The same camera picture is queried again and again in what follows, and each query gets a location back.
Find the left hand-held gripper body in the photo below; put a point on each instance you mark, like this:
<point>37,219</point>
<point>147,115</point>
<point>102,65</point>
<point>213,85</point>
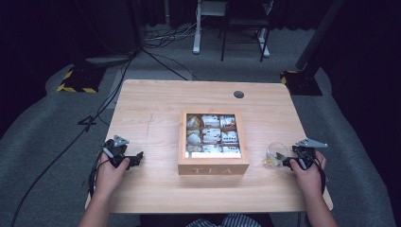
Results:
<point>117,153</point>

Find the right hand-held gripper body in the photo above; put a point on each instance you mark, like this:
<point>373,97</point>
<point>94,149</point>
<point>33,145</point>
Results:
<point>305,154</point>

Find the yellow tea bag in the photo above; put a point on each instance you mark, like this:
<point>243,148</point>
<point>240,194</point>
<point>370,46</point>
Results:
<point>270,161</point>

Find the clear glass cup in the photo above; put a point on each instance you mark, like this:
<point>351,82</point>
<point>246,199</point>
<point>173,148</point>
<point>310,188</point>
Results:
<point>275,148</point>

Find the wooden tea box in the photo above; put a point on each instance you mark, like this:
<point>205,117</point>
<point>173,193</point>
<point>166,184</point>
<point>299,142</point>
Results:
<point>214,165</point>

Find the person's right hand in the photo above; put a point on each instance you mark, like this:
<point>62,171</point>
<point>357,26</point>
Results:
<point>309,181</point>

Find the person's left hand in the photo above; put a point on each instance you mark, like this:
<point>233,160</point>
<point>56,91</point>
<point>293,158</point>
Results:
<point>110,179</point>

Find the black yellow striped stand base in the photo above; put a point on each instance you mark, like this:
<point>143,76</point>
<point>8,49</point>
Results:
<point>302,83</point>
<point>82,80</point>

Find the group of wrapped tea bags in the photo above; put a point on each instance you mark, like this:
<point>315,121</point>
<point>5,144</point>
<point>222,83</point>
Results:
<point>212,134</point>

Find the dark round table grommet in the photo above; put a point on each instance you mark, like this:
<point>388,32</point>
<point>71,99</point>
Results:
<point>238,94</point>

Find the person's striped clothing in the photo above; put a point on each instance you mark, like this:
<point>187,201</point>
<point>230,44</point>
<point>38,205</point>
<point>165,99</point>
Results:
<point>227,221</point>

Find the dark stand with grey base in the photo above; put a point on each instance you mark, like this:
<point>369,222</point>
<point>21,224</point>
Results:
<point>108,60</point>

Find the dark slanted stand pole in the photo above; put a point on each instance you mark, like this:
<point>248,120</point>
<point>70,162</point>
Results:
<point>318,34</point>

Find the black metal chair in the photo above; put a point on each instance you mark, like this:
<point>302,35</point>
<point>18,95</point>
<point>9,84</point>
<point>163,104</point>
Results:
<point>242,22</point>

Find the white desk frame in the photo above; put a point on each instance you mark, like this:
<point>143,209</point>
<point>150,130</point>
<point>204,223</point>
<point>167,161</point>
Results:
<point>197,34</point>

